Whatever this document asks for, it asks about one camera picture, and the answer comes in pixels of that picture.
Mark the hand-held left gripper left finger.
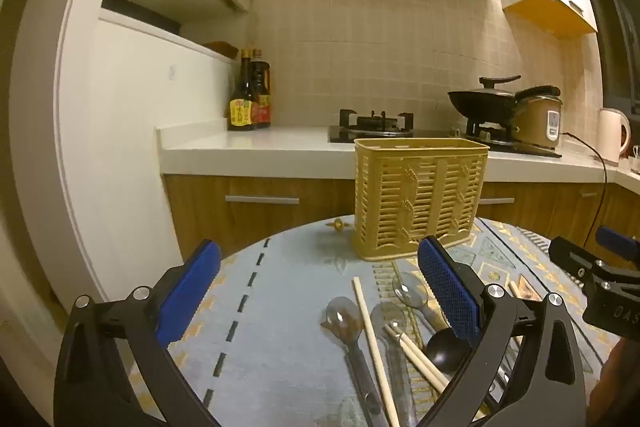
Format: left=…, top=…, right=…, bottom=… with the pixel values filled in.
left=54, top=239, right=223, bottom=427

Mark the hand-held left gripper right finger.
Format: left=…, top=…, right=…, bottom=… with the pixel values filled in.
left=415, top=235, right=587, bottom=427

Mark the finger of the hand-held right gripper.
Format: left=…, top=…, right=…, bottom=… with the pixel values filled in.
left=548, top=236, right=608, bottom=283
left=597, top=226, right=640, bottom=260

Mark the black spoon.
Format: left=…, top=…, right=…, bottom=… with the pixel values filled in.
left=425, top=328, right=473, bottom=375

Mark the yellow plastic utensil basket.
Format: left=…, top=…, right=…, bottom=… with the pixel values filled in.
left=353, top=138, right=490, bottom=263

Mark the person's right forearm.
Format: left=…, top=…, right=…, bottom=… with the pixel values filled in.
left=595, top=339, right=640, bottom=427

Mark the blue patterned tablecloth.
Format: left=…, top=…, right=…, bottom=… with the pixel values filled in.
left=130, top=214, right=621, bottom=427

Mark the white electric kettle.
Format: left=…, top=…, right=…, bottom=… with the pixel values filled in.
left=597, top=107, right=632, bottom=166

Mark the golden rice cooker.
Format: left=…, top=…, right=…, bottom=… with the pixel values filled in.
left=515, top=85, right=564, bottom=151

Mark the black wok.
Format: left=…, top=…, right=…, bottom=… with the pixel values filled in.
left=447, top=89, right=523, bottom=128

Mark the black gas cooktop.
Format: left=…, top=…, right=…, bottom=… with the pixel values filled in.
left=328, top=109, right=563, bottom=158

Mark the dark soy sauce bottle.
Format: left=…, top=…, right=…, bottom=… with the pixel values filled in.
left=229, top=49, right=258, bottom=131
left=249, top=49, right=272, bottom=130

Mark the black wok lid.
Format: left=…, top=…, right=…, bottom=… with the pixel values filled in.
left=450, top=75, right=522, bottom=98

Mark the dark window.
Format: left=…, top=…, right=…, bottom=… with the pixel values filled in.
left=582, top=0, right=640, bottom=118

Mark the black power cable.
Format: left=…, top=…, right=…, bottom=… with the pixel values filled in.
left=562, top=132, right=610, bottom=230

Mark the white and orange wall cabinet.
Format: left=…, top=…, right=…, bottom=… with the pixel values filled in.
left=501, top=0, right=599, bottom=40

